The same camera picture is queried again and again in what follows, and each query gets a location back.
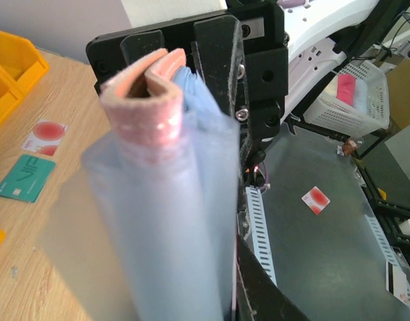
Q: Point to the yellow bin with blue cards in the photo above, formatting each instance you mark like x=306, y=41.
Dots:
x=21, y=61

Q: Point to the white red card on floor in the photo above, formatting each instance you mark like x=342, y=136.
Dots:
x=316, y=200

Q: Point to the white card with black stripe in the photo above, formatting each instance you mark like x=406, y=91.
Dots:
x=396, y=283

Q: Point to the yellow bin with red cards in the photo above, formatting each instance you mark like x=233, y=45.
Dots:
x=10, y=96

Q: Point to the teal card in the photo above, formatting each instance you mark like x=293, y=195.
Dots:
x=26, y=179

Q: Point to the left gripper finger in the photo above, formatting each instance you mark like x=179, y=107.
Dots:
x=257, y=297

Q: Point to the white card with red circles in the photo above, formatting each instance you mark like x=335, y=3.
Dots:
x=45, y=137

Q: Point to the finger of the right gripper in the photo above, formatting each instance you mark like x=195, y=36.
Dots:
x=134, y=47

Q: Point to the white perforated basket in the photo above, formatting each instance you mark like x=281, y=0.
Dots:
x=355, y=102

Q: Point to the white slotted cable duct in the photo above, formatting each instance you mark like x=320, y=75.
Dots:
x=259, y=232

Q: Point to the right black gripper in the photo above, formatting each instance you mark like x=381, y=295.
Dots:
x=241, y=53

